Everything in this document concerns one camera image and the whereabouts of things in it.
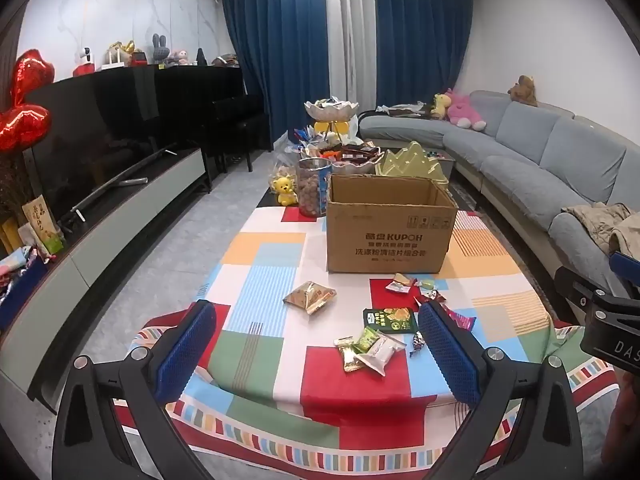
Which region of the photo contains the dark clothes pile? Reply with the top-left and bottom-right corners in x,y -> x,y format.
376,102 -> 433,118

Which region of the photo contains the gold paper bag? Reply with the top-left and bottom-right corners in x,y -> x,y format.
21,204 -> 57,242

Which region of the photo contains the person's right forearm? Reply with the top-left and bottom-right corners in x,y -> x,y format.
602,370 -> 640,480

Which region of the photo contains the two-tier white snack bowl stand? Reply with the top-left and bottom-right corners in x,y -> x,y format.
300,96 -> 385,176

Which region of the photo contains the small gold snack packet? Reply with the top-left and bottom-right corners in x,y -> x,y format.
335,336 -> 368,373

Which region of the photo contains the yellow bear toy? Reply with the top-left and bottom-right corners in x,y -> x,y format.
270,176 -> 297,207

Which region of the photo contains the clear plastic bag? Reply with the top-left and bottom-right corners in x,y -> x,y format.
267,152 -> 301,196

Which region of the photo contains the red foil balloon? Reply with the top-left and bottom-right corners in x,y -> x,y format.
0,49 -> 55,152

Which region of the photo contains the grey sofa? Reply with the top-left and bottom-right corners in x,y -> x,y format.
359,90 -> 640,311

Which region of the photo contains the clear snack jar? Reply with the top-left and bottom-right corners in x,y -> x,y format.
296,157 -> 333,218

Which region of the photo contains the pink plush toy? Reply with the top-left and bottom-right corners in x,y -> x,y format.
446,89 -> 487,131

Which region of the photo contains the red pink candy packet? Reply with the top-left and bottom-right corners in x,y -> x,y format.
442,304 -> 473,332

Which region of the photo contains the white sheer curtain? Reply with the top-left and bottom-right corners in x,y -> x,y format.
324,0 -> 378,111

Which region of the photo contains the blue basket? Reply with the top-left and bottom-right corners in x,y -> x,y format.
0,245 -> 49,313

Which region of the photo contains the gold triangular snack packet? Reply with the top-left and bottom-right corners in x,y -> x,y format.
282,281 -> 337,316

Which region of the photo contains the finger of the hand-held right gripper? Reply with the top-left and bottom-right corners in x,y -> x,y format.
609,251 -> 640,281
554,266 -> 640,321

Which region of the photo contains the grey patterned rug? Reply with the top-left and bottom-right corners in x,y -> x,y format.
447,180 -> 501,221

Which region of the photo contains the dark green cracker packet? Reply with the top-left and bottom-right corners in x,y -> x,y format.
362,307 -> 418,334

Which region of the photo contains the brown cardboard box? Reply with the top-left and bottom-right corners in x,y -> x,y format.
326,174 -> 458,275

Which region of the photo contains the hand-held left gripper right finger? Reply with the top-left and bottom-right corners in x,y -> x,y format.
417,301 -> 583,480

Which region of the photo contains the beige blanket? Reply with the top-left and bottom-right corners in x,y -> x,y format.
562,202 -> 640,261

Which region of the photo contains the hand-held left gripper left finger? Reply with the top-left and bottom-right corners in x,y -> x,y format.
52,300 -> 218,480

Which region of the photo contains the black curved television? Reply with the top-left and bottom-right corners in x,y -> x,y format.
22,67 -> 181,221

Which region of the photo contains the black piano bench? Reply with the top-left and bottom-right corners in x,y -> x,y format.
215,110 -> 271,173

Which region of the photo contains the white router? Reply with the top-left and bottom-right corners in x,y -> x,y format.
100,47 -> 126,71

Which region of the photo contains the brown plush toy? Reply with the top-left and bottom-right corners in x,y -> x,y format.
508,75 -> 538,107

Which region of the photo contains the light green snack packet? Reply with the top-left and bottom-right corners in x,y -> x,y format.
352,326 -> 381,353

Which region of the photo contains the pile of assorted snacks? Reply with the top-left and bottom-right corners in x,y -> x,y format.
292,127 -> 381,166

